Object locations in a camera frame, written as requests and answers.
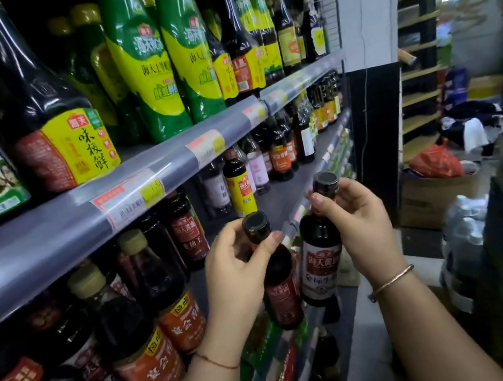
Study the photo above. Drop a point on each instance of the group of red label bottles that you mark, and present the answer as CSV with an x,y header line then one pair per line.
x,y
131,333

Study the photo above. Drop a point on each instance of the person's right hand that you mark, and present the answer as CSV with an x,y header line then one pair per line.
x,y
367,235

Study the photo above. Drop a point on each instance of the row of tall dark bottles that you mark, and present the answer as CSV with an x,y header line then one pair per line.
x,y
256,48

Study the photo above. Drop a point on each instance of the white cloth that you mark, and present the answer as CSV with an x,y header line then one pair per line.
x,y
474,134

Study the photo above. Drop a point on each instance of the group of green bottles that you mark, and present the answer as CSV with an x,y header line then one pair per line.
x,y
270,357

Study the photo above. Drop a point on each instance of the grey shelf board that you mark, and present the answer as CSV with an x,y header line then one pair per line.
x,y
281,197

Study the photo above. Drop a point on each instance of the pack of water bottles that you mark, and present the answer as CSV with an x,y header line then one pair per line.
x,y
464,243

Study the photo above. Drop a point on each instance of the green wrapped sauce bottle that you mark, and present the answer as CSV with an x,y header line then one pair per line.
x,y
143,62
189,49

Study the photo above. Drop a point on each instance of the row of small dark bottles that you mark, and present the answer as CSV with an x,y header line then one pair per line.
x,y
274,155

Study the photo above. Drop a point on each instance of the short grey shelf rail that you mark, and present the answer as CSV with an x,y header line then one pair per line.
x,y
300,78

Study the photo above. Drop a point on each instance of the small red price tag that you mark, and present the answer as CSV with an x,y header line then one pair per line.
x,y
255,113

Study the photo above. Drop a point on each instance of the dark sauce bottle red label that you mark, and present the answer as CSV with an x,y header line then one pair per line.
x,y
283,299

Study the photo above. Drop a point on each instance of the red plastic bag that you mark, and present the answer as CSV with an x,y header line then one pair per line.
x,y
436,162

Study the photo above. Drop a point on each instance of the red yellow price tag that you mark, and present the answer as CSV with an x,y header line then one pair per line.
x,y
206,147

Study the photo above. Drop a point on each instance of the dark sauce bottle white label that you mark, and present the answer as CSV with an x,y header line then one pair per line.
x,y
319,263

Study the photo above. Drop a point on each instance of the person's right thumb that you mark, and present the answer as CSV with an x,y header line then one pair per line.
x,y
324,210

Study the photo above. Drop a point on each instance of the silver bangle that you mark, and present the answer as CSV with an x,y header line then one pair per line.
x,y
390,282

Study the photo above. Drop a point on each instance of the wooden shelf rack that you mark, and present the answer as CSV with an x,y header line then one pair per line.
x,y
421,58

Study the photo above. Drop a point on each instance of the person's left hand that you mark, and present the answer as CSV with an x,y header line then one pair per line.
x,y
235,291

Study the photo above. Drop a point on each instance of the brown cardboard box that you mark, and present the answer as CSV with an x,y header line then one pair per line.
x,y
430,199

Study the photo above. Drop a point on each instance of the yellow box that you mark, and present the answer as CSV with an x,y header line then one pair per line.
x,y
485,87

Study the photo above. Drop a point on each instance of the large red white price tag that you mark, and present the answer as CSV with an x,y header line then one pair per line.
x,y
130,199

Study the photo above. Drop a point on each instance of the person's right forearm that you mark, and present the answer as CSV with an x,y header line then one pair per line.
x,y
429,335

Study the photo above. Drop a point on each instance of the person's left thumb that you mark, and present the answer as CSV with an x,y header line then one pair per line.
x,y
266,252

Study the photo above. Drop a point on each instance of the large dark bottle yellow label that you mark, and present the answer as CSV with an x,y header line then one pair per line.
x,y
57,134

